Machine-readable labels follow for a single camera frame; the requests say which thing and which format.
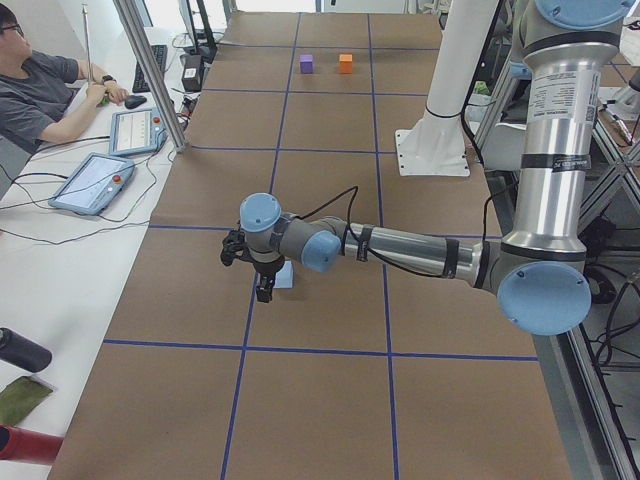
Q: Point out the teach pendant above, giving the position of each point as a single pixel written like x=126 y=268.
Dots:
x=136 y=132
x=93 y=184

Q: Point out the black power box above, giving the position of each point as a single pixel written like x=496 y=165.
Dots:
x=193 y=71

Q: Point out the light blue foam block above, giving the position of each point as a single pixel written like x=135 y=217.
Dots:
x=284 y=278

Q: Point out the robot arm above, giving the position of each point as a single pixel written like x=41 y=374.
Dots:
x=535 y=270

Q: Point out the teach pendant far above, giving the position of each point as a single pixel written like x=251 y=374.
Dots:
x=136 y=132

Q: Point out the red bottle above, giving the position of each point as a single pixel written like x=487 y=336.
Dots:
x=29 y=446

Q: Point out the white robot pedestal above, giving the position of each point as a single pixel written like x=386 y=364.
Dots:
x=435 y=145

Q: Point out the black water bottle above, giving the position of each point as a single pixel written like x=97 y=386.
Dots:
x=22 y=352

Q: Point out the black computer mouse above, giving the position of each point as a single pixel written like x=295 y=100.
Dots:
x=134 y=101

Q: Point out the seated person grey shirt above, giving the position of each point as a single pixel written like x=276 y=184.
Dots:
x=47 y=98

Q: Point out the teach pendant near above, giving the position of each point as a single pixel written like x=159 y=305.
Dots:
x=93 y=184

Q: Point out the orange foam block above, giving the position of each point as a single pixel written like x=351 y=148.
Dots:
x=345 y=63

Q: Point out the aluminium frame post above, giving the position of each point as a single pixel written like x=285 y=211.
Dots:
x=135 y=32

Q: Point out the green cloth pouch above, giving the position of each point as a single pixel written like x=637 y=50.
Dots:
x=20 y=398

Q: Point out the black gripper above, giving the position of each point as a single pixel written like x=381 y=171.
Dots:
x=267 y=269

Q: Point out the purple foam block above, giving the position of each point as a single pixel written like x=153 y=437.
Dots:
x=306 y=64

